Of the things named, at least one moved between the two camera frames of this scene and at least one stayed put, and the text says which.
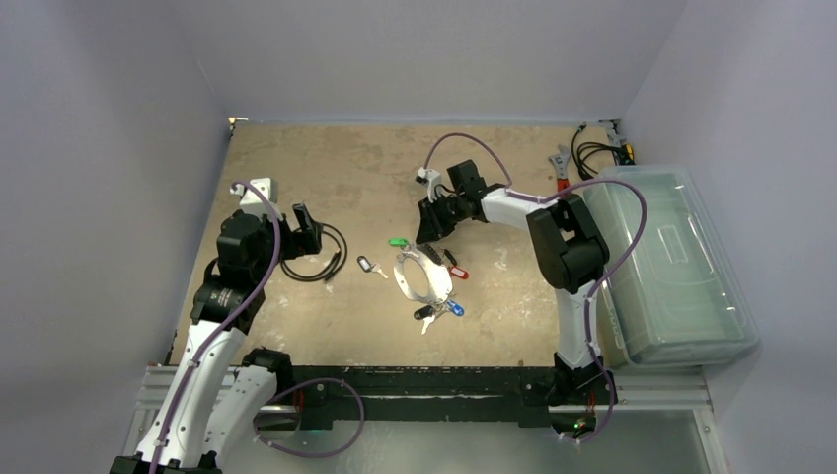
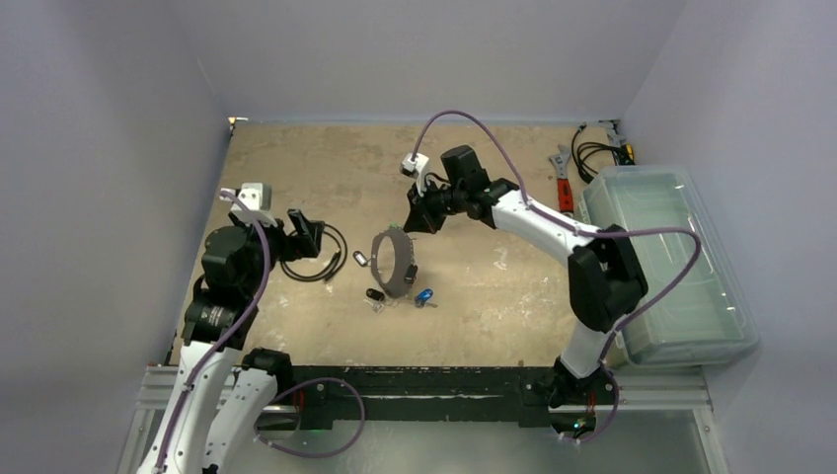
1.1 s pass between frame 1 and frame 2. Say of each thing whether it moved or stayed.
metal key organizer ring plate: moved
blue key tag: moved
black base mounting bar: stayed
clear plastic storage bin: stayed
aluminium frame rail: stayed
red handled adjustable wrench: stayed
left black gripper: stayed
